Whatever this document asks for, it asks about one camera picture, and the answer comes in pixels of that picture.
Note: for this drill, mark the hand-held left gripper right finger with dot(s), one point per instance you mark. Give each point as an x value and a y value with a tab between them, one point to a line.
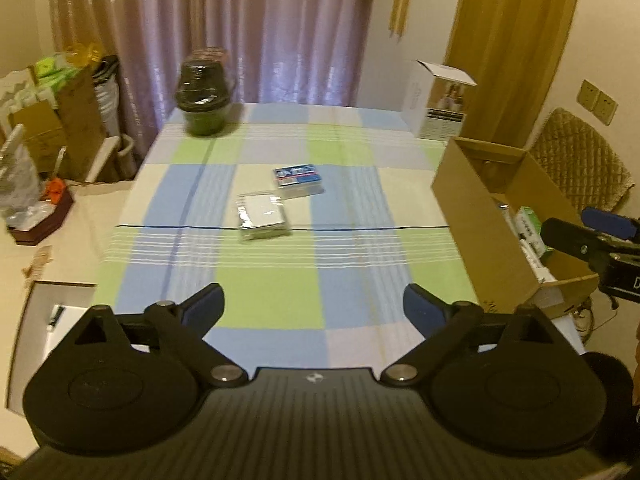
425	307

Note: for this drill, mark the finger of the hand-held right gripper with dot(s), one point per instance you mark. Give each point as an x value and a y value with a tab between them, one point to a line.
570	240
607	222

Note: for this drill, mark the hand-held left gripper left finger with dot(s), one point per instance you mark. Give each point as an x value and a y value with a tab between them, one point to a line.
205	305

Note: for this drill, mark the white plant print medicine box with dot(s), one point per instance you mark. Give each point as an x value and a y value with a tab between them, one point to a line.
542	267

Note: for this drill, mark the green medicine box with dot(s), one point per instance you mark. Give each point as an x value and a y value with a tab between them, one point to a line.
529	230

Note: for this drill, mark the brown cardboard box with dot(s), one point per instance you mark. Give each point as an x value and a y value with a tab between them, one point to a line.
480	220

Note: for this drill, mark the quilted brown chair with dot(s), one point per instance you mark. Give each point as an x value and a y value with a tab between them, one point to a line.
575	160

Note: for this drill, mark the clear plastic pack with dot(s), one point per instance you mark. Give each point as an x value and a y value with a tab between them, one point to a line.
262	217

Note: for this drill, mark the beige side bench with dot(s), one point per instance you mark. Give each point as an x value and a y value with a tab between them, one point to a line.
65	260

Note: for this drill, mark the white box with blue label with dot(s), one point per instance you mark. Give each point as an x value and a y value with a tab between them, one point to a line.
299	180

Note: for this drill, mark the white paper sheet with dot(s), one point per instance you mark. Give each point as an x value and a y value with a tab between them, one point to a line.
45	340

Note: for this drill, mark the dark red tissue box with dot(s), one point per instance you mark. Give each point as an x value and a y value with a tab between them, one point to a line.
42	220

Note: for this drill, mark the small orange object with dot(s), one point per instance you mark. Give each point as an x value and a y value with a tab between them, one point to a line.
55	188

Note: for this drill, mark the white product box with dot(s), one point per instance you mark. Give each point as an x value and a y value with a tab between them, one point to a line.
435	105

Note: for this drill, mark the wooden door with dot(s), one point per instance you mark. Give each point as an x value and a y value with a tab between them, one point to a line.
510	50

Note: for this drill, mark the dark green instant noodle bowl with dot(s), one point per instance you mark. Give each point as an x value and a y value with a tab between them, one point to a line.
205	95

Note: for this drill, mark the tall cardboard box with flap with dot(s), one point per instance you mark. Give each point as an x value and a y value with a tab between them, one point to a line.
82	125

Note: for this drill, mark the crumpled silver bag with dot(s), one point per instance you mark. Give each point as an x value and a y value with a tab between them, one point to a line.
20	180

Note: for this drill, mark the black and white bag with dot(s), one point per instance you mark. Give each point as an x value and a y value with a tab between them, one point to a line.
107	95

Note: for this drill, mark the small cardboard box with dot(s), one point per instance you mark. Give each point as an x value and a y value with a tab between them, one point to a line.
37	135

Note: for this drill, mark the mauve curtain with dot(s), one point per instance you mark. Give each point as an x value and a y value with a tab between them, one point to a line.
250	35

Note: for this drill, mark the yellow plastic bag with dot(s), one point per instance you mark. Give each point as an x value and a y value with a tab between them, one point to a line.
84	56

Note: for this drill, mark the green tissue packets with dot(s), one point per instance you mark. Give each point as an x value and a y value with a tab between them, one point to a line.
55	70

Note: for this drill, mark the white carved chair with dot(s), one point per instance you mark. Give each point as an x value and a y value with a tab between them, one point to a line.
17	95

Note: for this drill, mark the beige wall socket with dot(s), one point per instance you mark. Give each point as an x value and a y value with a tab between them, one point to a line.
605	108
587	95

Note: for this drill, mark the wooden wall ornament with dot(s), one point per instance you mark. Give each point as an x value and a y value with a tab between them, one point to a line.
401	10

